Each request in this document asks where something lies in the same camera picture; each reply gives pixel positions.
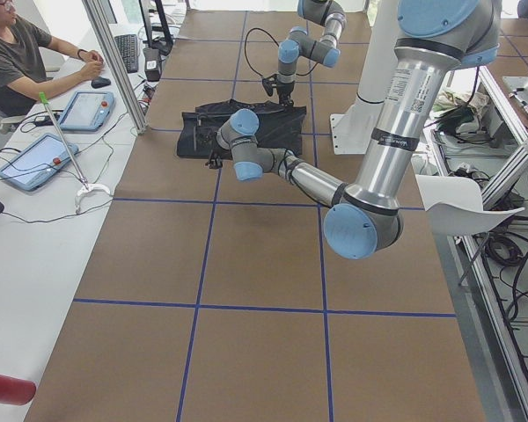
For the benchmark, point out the black computer mouse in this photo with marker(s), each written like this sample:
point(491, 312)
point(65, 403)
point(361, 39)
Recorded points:
point(100, 82)

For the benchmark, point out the metal reacher grabber tool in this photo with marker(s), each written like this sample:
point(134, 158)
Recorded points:
point(87, 187)

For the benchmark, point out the red fire extinguisher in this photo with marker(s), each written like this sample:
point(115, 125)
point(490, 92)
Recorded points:
point(16, 391)

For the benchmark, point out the black monitor on stand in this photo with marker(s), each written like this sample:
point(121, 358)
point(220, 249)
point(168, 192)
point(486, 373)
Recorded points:
point(156, 27)

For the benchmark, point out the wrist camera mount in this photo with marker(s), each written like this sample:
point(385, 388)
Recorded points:
point(215, 161)
point(269, 84)

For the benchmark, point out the black printed t-shirt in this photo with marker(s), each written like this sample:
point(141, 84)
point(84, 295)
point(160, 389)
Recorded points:
point(275, 126)

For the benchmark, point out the teach pendant tablet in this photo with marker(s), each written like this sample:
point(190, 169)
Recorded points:
point(86, 111)
point(35, 165)

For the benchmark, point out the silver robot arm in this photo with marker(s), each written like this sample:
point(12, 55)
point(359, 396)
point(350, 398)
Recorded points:
point(331, 17)
point(417, 43)

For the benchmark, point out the far teach pendant tablet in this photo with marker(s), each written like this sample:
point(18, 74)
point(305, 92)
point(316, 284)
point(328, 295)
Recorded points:
point(86, 111)

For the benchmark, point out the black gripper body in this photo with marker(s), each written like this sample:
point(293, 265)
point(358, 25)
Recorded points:
point(285, 92)

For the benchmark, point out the black computer keyboard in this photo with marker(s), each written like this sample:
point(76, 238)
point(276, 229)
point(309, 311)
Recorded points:
point(127, 45)

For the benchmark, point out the white plastic chair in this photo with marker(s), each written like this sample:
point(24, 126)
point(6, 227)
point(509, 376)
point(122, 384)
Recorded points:
point(455, 208)

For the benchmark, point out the aluminium frame post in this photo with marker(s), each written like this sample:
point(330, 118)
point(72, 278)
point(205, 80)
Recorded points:
point(106, 41)

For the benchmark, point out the near teach pendant tablet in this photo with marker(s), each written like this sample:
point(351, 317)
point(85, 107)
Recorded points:
point(35, 165)

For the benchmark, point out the small black labelled box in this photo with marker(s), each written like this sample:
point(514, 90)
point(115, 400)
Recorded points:
point(152, 64)

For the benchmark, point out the seated man grey shirt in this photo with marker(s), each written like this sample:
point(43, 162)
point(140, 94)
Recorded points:
point(22, 72)

